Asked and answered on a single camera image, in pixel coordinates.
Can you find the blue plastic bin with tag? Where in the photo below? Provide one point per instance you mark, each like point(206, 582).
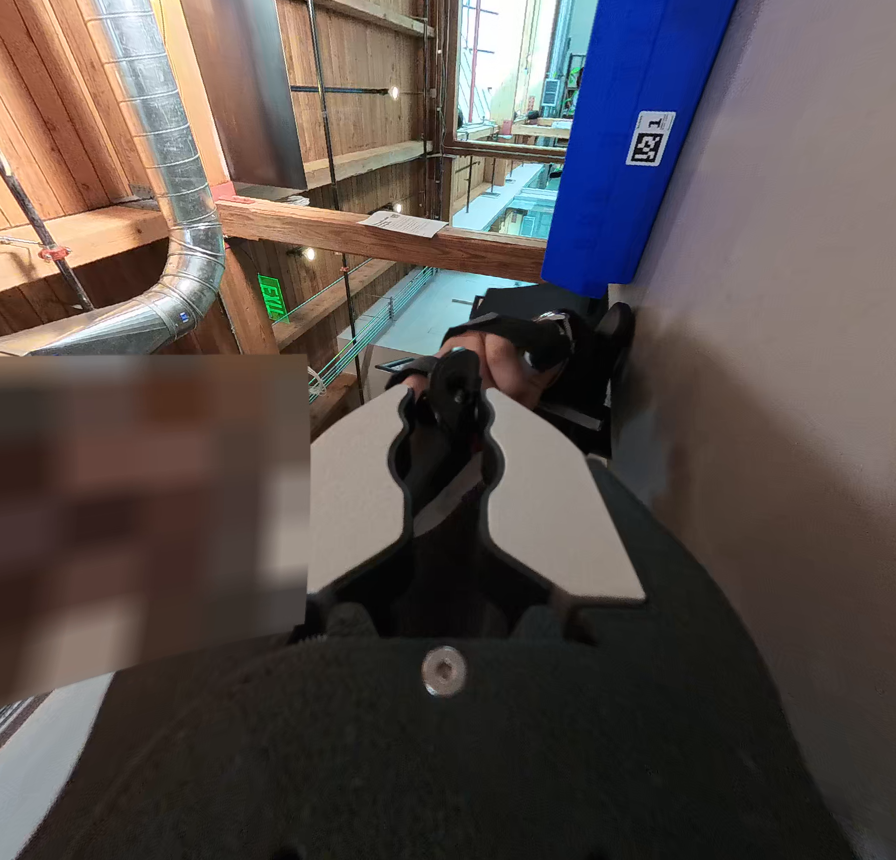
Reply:
point(630, 104)

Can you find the paper notice on post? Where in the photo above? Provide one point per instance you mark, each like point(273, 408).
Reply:
point(406, 223)

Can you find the green exit sign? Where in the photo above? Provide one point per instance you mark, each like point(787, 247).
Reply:
point(274, 298)

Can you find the wooden post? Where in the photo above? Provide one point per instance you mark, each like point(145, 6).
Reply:
point(315, 233)

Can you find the silver air duct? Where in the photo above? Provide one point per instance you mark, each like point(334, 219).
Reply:
point(154, 104)

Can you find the black remote control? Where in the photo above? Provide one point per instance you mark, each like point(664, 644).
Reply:
point(434, 475)

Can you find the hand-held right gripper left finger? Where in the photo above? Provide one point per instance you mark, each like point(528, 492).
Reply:
point(357, 496)

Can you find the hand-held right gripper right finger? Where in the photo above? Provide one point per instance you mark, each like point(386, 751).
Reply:
point(560, 517)

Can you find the person's left hand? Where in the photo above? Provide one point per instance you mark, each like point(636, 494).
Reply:
point(507, 373)

